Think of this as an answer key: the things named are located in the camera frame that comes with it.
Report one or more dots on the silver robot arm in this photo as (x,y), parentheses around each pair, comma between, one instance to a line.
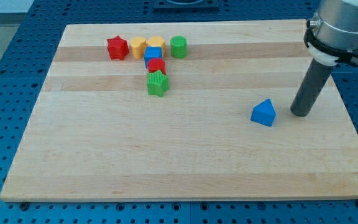
(331,37)

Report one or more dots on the blue triangle block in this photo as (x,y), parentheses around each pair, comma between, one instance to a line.
(264,113)

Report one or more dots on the green star block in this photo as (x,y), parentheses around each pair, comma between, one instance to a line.
(157,83)

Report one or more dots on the yellow hexagon block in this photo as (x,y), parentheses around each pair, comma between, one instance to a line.
(157,41)

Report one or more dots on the red star block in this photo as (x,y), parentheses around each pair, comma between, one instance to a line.
(117,48)

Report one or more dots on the green cylinder block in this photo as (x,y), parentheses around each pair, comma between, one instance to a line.
(178,46)

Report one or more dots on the blue cube block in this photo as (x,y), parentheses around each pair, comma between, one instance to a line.
(152,52)

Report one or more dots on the wooden board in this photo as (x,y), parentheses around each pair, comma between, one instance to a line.
(96,135)

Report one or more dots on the yellow heart block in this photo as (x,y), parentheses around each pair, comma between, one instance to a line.
(138,45)

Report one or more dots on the red cylinder block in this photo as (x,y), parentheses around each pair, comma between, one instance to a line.
(156,64)

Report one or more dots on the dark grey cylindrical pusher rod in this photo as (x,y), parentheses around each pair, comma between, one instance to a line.
(310,88)

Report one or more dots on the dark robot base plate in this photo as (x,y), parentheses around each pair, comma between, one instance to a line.
(159,5)

